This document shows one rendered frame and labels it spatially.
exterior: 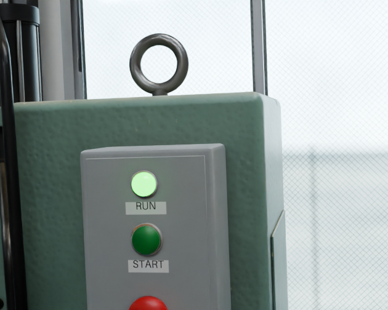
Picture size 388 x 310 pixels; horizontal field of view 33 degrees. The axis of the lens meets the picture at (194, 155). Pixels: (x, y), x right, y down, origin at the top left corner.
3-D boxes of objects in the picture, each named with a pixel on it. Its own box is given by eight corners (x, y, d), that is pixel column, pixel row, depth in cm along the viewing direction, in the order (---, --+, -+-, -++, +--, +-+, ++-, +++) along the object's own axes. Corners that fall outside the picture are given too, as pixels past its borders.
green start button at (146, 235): (131, 256, 46) (130, 222, 46) (164, 256, 46) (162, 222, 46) (129, 258, 46) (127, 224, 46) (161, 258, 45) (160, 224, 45)
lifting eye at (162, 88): (133, 101, 64) (130, 35, 64) (191, 98, 63) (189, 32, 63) (128, 101, 63) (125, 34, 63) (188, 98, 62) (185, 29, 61)
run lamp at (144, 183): (132, 197, 46) (130, 170, 46) (159, 197, 46) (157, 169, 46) (129, 198, 46) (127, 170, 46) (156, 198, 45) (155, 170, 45)
